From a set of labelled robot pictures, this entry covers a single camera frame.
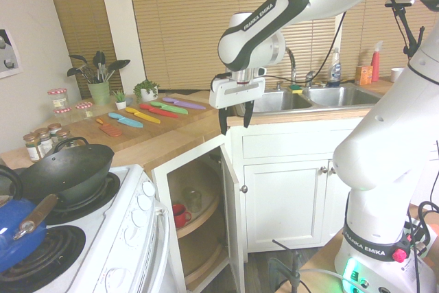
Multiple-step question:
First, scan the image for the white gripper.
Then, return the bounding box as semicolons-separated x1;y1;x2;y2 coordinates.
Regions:
209;75;267;136

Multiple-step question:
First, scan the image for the white corner cabinet door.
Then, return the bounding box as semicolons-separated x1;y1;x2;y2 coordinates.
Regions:
219;141;246;293

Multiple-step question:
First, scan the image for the white sink cabinet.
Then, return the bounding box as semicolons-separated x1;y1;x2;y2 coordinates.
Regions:
227;117;365;255

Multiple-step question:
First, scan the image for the purple knife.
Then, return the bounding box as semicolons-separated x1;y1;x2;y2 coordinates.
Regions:
162;96;207;110

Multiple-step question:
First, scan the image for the green knife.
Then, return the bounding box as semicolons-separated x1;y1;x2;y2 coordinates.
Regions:
150;100;189;116

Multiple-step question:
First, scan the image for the red knife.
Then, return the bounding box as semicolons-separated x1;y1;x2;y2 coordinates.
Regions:
139;103;180;119

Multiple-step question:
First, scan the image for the chrome faucet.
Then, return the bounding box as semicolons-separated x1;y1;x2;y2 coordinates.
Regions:
286;47;298;85

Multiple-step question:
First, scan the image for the yellow knife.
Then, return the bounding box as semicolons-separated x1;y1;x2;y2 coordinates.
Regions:
125;106;161;125

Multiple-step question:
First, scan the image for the large potted plant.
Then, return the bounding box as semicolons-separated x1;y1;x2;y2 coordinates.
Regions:
133;79;161;104

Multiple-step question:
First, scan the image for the clear glass jar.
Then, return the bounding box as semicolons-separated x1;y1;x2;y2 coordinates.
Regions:
184;187;202;213

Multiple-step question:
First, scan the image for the stainless steel double sink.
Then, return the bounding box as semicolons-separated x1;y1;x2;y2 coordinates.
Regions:
235;84;383;114

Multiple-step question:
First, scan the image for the wooden lazy susan shelf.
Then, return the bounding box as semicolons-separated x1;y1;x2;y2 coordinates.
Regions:
174;186;224;239
184;234;229;284

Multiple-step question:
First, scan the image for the blue knife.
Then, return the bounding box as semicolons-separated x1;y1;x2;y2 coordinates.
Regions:
108;112;145;129

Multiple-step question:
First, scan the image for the clear dish soap bottle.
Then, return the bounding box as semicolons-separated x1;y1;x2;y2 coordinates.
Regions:
326;47;342;88

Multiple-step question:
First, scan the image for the wide wooden window blind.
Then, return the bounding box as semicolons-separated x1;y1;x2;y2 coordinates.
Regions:
126;0;337;92

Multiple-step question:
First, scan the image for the red ceramic mug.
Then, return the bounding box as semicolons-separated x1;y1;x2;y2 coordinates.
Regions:
171;203;193;229

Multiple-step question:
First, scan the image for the small potted plant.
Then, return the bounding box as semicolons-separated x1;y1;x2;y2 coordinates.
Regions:
112;89;128;110

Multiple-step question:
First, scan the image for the orange knife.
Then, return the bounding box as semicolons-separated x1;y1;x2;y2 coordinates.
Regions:
95;118;123;137

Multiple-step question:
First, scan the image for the black ladle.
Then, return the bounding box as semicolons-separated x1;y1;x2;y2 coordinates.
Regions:
104;59;132;83

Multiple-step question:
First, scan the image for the orange baking soda box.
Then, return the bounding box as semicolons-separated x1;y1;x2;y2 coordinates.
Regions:
354;65;374;86

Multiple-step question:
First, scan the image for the green utensil holder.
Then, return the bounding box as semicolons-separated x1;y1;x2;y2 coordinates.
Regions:
86;80;111;106

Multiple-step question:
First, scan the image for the black slotted spatula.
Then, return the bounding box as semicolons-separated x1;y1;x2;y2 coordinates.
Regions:
93;50;106;83

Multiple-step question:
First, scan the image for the red spray bottle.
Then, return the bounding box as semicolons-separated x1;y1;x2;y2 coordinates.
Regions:
370;40;383;82

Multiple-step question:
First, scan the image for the jar with checkered lid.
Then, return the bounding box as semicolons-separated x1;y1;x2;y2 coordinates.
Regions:
53;107;73;126
75;101;95;121
47;87;70;110

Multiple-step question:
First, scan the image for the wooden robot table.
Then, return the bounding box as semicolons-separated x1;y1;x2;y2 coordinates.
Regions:
300;202;439;293

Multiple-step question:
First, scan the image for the black tripod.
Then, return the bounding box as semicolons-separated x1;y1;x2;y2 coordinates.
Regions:
268;237;310;293

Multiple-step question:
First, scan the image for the black serving spoon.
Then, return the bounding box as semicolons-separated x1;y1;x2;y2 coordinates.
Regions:
66;67;92;84
68;54;95;83

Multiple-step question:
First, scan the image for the white electric stove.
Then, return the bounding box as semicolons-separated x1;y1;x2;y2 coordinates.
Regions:
0;164;171;293

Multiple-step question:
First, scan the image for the clear plastic tube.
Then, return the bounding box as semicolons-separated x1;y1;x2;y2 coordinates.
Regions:
297;266;344;279

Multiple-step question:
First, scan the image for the narrow wooden window blind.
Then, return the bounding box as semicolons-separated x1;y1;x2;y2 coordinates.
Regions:
43;0;123;102

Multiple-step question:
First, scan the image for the large spice jar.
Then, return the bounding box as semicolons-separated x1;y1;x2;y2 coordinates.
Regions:
23;132;45;163

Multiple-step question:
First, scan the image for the white printed paper sheet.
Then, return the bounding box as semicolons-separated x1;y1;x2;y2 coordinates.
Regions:
399;254;430;293

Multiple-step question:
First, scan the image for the blue kettle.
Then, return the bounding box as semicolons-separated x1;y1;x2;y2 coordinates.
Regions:
0;165;48;268

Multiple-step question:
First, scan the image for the white corner cabinet frame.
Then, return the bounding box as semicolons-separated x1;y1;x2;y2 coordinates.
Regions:
152;134;228;293

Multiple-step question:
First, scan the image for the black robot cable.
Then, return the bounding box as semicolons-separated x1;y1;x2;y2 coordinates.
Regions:
265;10;347;80

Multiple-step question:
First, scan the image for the black wok with wooden handle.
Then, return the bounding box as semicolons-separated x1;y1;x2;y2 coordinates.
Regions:
10;137;115;241

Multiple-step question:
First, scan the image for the black camera on stand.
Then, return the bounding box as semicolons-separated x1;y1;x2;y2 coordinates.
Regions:
383;0;427;58

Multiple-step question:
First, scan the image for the wall picture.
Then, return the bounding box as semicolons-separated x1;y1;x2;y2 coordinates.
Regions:
0;28;23;80

